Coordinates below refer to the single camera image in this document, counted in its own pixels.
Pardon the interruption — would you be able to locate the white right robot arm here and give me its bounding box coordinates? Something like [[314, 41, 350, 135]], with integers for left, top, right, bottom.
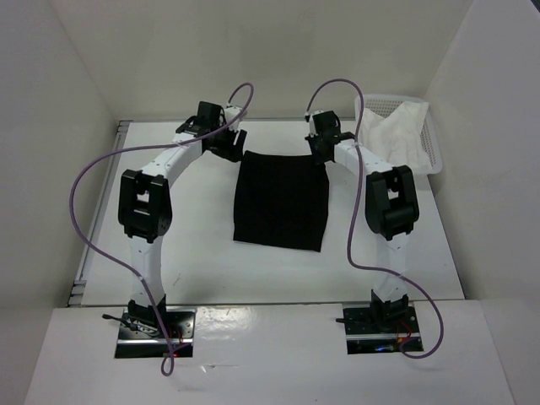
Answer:
[[305, 111, 419, 333]]

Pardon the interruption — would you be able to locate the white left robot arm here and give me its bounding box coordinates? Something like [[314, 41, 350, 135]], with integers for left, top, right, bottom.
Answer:
[[118, 101, 247, 338]]

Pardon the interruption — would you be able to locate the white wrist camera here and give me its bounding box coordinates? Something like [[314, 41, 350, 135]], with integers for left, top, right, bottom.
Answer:
[[224, 104, 245, 132], [304, 110, 324, 138]]

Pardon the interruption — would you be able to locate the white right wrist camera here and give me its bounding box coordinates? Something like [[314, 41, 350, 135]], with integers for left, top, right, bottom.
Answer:
[[304, 110, 324, 138]]

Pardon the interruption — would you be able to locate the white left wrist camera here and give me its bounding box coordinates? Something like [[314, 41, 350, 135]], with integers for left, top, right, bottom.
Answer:
[[224, 104, 245, 132]]

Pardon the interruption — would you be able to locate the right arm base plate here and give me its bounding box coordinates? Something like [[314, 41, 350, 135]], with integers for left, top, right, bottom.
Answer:
[[335, 305, 424, 355]]

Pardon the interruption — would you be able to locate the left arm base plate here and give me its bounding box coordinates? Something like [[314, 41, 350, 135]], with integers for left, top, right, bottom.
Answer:
[[102, 307, 196, 359]]

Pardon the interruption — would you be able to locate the white skirt in basket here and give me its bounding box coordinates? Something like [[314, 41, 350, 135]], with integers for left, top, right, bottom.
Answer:
[[359, 101, 432, 175]]

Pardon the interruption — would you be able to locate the black skirt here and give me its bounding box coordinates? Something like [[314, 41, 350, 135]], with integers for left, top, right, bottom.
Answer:
[[233, 151, 329, 252]]

